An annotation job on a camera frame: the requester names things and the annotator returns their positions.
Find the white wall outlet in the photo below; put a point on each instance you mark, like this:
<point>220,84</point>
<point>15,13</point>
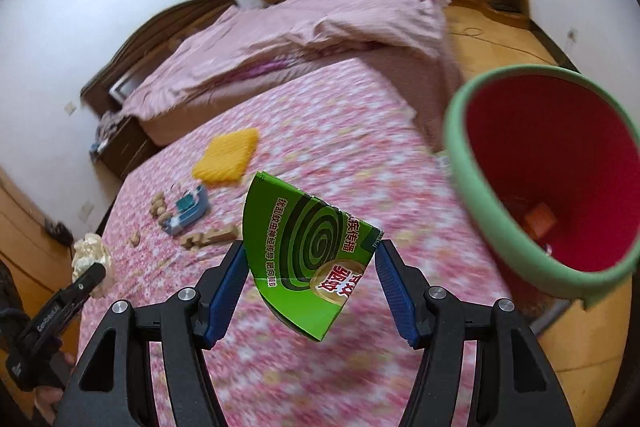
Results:
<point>87,210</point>
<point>572,34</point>

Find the pile of clothes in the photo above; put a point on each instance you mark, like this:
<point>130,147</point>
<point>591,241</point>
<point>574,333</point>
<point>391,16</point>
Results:
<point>105,132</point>

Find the white and teal box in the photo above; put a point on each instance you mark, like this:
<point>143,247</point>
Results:
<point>187,209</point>

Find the brown wooden bits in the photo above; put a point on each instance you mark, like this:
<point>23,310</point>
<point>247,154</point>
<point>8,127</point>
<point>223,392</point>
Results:
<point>210,237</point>

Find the pink duvet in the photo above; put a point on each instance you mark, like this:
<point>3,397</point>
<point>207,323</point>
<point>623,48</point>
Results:
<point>300,22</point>

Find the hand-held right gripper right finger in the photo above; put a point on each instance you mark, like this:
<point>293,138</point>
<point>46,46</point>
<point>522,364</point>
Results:
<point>395,292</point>

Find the single brown nut shell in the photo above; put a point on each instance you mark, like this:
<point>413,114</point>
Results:
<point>134,238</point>

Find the black flat device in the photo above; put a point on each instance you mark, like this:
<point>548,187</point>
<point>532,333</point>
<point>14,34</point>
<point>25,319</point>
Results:
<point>502,6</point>

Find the red bin with green rim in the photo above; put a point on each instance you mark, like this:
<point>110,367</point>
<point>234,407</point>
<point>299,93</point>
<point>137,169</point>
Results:
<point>550,147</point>

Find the person's left hand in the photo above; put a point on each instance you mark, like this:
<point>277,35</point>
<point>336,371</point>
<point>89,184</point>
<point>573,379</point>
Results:
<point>47,399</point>

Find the floral bed sheet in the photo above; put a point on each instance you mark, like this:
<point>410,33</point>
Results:
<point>325,132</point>

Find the pile of brown nut shells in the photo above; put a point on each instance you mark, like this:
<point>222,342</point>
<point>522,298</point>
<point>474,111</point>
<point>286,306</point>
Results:
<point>161,207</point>

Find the dark wooden nightstand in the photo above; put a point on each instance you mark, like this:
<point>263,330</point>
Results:
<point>127,152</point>

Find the dark wooden headboard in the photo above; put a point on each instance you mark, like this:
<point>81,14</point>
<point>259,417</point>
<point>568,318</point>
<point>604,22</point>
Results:
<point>150,27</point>

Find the white framed panel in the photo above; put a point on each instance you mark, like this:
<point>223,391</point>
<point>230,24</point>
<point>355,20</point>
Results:
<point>122,89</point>

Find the orange brown cardboard box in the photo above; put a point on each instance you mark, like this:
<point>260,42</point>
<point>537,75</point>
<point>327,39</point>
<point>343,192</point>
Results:
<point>540,219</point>

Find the wooden wardrobe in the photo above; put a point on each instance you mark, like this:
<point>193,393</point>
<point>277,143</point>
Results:
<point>30,237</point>

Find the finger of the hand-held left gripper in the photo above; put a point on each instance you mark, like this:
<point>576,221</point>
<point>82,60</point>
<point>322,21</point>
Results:
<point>82,284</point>

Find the yellow mesh bag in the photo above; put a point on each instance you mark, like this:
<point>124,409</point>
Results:
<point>225,154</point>

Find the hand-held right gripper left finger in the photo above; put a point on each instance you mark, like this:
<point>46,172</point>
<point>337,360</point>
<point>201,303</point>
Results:
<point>222,302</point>

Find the wall light switch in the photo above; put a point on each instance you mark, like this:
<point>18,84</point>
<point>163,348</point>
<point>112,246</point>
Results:
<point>70,108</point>

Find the green cardboard box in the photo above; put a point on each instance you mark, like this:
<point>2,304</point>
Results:
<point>300,257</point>

